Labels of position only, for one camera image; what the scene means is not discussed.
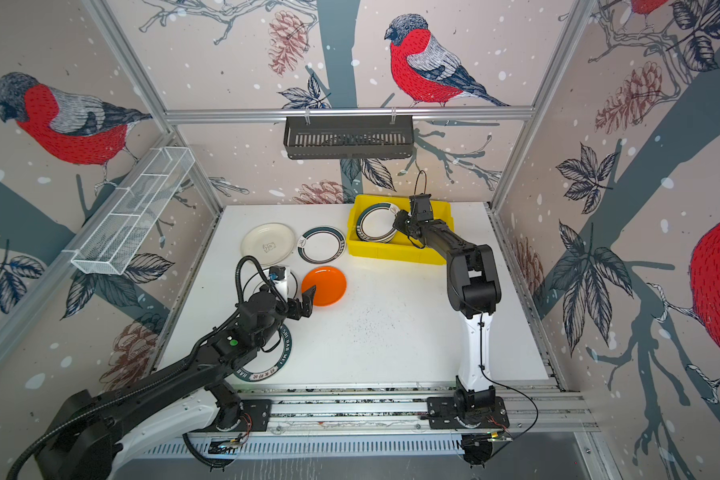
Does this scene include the orange plate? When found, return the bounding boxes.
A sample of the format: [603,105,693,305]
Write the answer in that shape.
[302,266,347,307]

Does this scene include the green red rimmed plate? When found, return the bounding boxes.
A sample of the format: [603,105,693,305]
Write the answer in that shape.
[355,202,399,243]

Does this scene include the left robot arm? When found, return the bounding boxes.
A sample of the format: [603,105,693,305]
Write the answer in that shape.
[29,287,317,479]

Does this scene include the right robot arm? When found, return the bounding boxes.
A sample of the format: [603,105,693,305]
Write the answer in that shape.
[394,194,502,415]

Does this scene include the yellow plastic bin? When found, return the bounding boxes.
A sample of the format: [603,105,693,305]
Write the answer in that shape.
[347,194,446,265]

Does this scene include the white plate black rings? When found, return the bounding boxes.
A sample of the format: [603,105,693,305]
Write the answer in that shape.
[241,268,277,301]

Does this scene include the green lettered rim plate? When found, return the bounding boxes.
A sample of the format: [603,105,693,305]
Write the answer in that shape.
[234,326,292,383]

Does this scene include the small green rimmed plate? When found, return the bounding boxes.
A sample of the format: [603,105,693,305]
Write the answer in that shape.
[297,226,346,265]

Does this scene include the plain cream plate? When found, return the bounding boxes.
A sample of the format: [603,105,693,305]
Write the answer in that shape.
[240,223,296,267]

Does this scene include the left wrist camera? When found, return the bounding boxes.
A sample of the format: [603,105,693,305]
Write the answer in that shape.
[267,265,291,300]

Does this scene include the black corrugated left cable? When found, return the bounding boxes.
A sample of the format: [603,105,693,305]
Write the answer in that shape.
[5,255,283,480]

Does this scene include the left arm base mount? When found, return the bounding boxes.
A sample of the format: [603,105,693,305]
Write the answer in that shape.
[211,399,272,433]

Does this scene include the dark hanging wall basket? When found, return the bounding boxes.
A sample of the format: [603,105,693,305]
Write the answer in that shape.
[283,115,415,160]

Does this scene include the white wire mesh basket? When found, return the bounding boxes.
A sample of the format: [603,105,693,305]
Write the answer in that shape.
[71,146,195,275]

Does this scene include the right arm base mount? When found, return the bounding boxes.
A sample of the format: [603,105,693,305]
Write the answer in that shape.
[424,391,510,430]

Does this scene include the aluminium rail frame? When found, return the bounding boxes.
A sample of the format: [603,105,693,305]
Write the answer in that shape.
[238,381,600,436]

